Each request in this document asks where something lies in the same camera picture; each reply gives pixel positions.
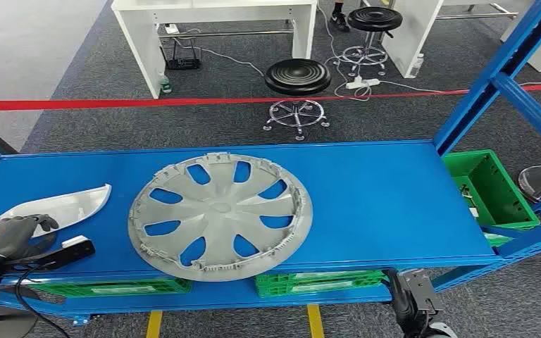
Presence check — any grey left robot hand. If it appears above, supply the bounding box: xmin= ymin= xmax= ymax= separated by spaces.
xmin=0 ymin=213 xmax=60 ymax=261

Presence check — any white mirror cover part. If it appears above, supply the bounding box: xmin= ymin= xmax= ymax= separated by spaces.
xmin=0 ymin=183 xmax=113 ymax=239

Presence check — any red barrier tape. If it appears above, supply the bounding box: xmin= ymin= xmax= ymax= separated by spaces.
xmin=0 ymin=81 xmax=541 ymax=112

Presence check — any green plastic crate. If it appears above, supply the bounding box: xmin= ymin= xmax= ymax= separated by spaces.
xmin=483 ymin=232 xmax=514 ymax=248
xmin=255 ymin=269 xmax=386 ymax=287
xmin=32 ymin=277 xmax=192 ymax=299
xmin=442 ymin=149 xmax=541 ymax=230
xmin=256 ymin=280 xmax=387 ymax=299

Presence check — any grey wheel cover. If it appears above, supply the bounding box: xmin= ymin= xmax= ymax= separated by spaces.
xmin=127 ymin=151 xmax=313 ymax=282

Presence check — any white panel desk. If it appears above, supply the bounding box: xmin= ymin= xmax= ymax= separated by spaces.
xmin=111 ymin=0 xmax=318 ymax=100
xmin=363 ymin=0 xmax=541 ymax=80

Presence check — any black round stool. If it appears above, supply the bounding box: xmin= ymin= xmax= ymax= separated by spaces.
xmin=340 ymin=6 xmax=404 ymax=78
xmin=263 ymin=58 xmax=332 ymax=142

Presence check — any person's foot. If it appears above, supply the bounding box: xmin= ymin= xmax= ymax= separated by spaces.
xmin=329 ymin=0 xmax=351 ymax=34

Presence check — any clear water bottle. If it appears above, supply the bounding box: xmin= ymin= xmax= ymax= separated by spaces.
xmin=410 ymin=52 xmax=425 ymax=78

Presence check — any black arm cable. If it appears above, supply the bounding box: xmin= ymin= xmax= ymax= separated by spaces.
xmin=14 ymin=263 xmax=70 ymax=338

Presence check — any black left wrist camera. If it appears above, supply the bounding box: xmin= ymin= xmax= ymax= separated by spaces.
xmin=0 ymin=235 xmax=97 ymax=274

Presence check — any black wire basket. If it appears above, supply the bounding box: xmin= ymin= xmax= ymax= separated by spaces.
xmin=161 ymin=39 xmax=202 ymax=71

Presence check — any white cable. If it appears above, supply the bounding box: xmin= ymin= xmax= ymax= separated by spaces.
xmin=378 ymin=79 xmax=541 ymax=94
xmin=172 ymin=36 xmax=266 ymax=78
xmin=316 ymin=4 xmax=374 ymax=101

